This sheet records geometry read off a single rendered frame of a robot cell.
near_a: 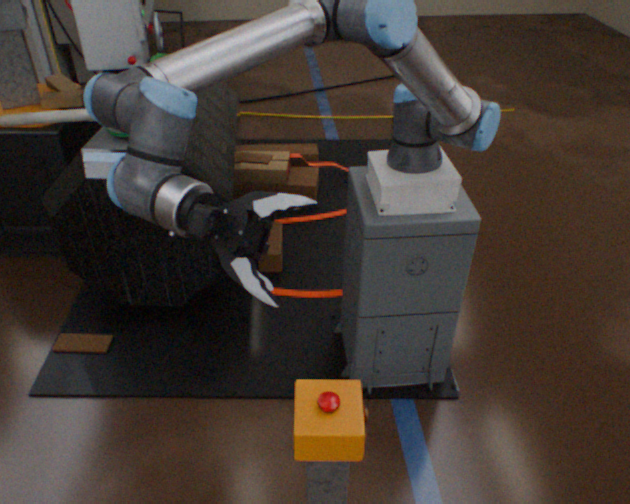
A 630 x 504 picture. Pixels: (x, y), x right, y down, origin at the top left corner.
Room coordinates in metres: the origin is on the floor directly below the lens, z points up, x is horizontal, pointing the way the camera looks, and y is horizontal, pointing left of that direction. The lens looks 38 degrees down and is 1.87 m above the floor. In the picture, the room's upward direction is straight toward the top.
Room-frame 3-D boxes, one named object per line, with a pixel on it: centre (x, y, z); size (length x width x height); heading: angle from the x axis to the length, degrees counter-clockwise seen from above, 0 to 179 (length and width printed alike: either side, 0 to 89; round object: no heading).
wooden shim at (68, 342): (1.72, 1.04, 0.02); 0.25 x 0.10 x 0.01; 88
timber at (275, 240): (2.38, 0.21, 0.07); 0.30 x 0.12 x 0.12; 2
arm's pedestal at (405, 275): (1.69, -0.36, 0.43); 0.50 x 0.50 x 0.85; 5
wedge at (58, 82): (2.88, 1.34, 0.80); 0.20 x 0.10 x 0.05; 48
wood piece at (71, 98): (2.67, 1.25, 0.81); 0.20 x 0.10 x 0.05; 98
